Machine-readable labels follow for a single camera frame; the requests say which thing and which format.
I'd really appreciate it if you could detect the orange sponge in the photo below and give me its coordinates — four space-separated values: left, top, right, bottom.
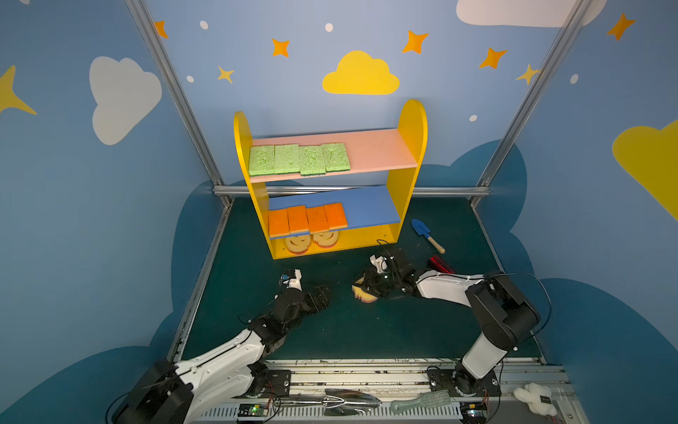
305 206 330 234
286 205 309 235
268 210 291 239
324 202 349 231

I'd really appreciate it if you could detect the silver metal trowel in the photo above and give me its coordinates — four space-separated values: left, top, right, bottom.
280 389 382 416

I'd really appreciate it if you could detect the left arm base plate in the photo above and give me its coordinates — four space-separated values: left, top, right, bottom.
245 369 291 399

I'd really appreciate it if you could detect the green sponge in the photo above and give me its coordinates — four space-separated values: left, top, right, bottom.
274 144 300 175
298 146 327 177
248 146 275 177
322 143 351 172

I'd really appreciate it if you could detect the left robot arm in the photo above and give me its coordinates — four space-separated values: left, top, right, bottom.
105 286 330 423

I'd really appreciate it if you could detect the yellow shelf with pink and blue boards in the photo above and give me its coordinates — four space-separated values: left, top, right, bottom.
233 100 428 260

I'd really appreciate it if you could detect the red toy object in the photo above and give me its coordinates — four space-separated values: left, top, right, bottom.
427 255 457 274

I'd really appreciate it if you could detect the circuit board right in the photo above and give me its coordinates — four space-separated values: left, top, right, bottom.
459 403 488 424

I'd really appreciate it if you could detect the smiley sponge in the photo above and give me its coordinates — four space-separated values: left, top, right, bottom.
313 231 339 248
284 234 313 255
351 285 379 304

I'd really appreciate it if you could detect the green circuit board left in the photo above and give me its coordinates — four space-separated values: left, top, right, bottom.
237 403 270 420

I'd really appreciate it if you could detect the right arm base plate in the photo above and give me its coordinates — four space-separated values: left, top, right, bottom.
426 367 501 398

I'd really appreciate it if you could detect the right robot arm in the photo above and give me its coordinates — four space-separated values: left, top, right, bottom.
351 249 541 393

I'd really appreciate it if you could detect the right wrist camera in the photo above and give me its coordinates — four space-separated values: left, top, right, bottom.
369 255 389 275

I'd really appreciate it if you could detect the pale green brush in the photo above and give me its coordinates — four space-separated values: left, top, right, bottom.
389 390 451 414

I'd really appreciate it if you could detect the blue toy shovel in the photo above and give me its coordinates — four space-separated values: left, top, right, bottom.
411 218 446 254

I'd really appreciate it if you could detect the white plush toy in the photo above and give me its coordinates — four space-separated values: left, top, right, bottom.
513 383 558 417

